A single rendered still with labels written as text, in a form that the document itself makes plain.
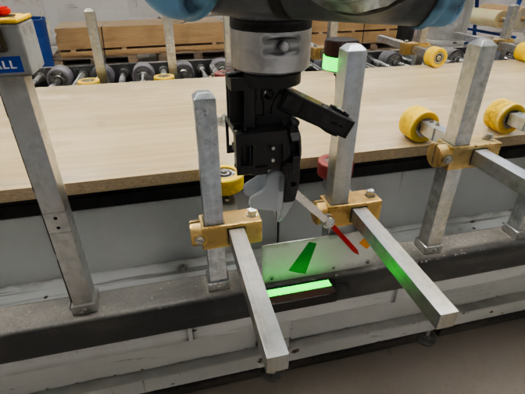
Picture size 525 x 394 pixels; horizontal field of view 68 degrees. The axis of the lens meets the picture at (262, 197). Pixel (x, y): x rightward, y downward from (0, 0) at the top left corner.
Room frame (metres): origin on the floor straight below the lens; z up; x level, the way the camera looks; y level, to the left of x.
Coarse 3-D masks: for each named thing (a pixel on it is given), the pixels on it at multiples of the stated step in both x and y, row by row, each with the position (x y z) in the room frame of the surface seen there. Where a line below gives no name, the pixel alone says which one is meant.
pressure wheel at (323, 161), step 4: (320, 156) 0.80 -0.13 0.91; (324, 156) 0.80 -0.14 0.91; (328, 156) 0.80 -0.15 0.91; (320, 160) 0.78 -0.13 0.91; (324, 160) 0.78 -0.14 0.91; (320, 164) 0.77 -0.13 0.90; (324, 164) 0.76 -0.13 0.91; (352, 164) 0.76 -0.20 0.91; (320, 168) 0.76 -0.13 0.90; (324, 168) 0.75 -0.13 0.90; (352, 168) 0.76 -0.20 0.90; (320, 172) 0.76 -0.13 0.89; (324, 172) 0.75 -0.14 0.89; (352, 172) 0.77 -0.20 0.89; (320, 176) 0.76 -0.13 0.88; (324, 176) 0.75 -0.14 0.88
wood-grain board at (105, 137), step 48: (0, 96) 1.29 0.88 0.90; (48, 96) 1.29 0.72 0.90; (96, 96) 1.29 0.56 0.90; (144, 96) 1.29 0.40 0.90; (384, 96) 1.29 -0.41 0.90; (432, 96) 1.29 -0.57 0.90; (0, 144) 0.89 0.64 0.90; (96, 144) 0.89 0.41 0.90; (144, 144) 0.89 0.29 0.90; (192, 144) 0.89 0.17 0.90; (384, 144) 0.89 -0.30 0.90; (0, 192) 0.66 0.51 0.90
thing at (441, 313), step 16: (368, 224) 0.60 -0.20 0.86; (368, 240) 0.58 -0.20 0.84; (384, 240) 0.55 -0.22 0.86; (384, 256) 0.52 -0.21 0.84; (400, 256) 0.51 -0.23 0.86; (400, 272) 0.48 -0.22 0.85; (416, 272) 0.47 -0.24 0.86; (416, 288) 0.43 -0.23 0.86; (432, 288) 0.43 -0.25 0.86; (416, 304) 0.43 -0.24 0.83; (432, 304) 0.40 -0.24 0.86; (448, 304) 0.40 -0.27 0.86; (432, 320) 0.39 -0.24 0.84; (448, 320) 0.38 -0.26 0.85
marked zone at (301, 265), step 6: (306, 246) 0.63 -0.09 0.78; (312, 246) 0.64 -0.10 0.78; (306, 252) 0.63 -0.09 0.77; (312, 252) 0.64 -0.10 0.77; (300, 258) 0.63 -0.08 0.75; (306, 258) 0.63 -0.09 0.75; (294, 264) 0.63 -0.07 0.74; (300, 264) 0.63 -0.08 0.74; (306, 264) 0.63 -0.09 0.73; (294, 270) 0.63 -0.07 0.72; (300, 270) 0.63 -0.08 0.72
